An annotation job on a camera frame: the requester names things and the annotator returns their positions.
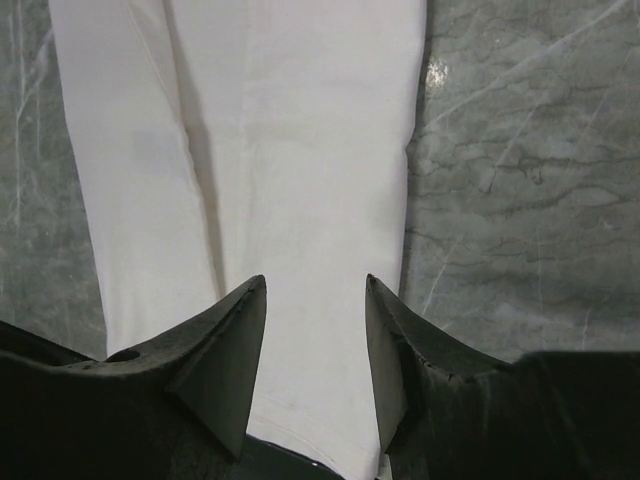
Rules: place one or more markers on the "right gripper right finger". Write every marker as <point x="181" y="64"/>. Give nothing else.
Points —
<point x="447" y="411"/>

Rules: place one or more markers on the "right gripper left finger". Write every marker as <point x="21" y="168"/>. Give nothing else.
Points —
<point x="173" y="407"/>

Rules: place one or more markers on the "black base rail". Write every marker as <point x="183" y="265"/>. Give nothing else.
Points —
<point x="263" y="460"/>

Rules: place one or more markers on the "white t-shirt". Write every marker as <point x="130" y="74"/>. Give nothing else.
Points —
<point x="217" y="140"/>

